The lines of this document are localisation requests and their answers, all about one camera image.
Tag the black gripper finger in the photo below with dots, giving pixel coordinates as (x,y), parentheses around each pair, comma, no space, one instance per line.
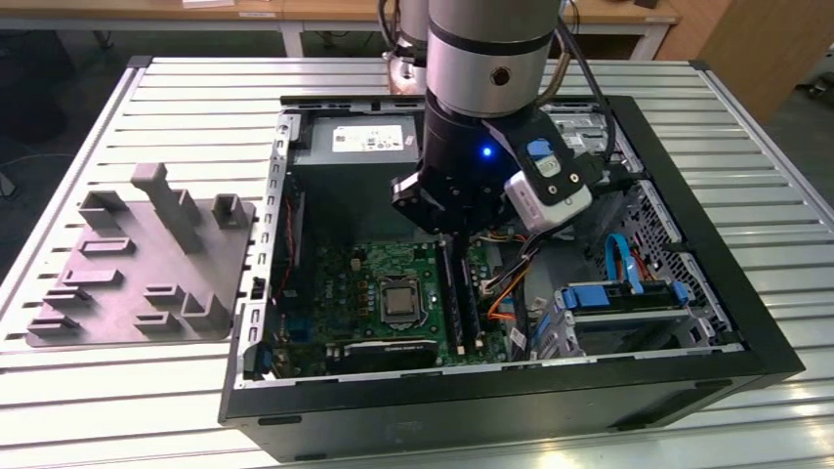
(416,200)
(484,210)

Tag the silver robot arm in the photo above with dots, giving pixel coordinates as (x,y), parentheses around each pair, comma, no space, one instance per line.
(488,49)

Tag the grey power supply unit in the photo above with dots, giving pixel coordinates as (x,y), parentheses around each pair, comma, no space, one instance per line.
(351,195)

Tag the white power supply label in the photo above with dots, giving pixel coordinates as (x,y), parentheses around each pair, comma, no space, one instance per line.
(364,139)

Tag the green motherboard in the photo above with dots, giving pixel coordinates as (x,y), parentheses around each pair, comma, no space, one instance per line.
(339,266)

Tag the metal drive cage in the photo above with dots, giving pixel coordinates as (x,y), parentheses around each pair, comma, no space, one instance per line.
(572,128)

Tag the silver CPU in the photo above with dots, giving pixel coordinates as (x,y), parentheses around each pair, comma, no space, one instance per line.
(399,301)

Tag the blue carrier with disk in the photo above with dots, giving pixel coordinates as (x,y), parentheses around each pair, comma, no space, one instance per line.
(590,297)

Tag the CPU socket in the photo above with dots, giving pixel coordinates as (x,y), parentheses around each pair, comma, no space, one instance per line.
(403,322)

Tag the metal disk bay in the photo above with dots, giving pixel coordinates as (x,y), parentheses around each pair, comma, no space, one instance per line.
(626,320)

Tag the blue board connector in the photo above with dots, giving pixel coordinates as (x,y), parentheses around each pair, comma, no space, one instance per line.
(299,332)

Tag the black graphics card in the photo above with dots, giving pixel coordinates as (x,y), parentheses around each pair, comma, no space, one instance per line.
(391,359)

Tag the black PC case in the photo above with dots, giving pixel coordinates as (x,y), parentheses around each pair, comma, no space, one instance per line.
(456,405)

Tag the blue VGA port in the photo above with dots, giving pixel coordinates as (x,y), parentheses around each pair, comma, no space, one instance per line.
(264,361)

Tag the grey parts rack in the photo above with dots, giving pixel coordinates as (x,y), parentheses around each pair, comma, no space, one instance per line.
(163,273)

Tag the wooden cabinet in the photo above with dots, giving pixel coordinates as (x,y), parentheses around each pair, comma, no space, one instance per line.
(769,49)

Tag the wooden desk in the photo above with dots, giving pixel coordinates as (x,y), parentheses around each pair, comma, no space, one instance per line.
(129,12)

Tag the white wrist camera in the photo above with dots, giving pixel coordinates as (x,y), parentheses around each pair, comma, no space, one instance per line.
(540,210)

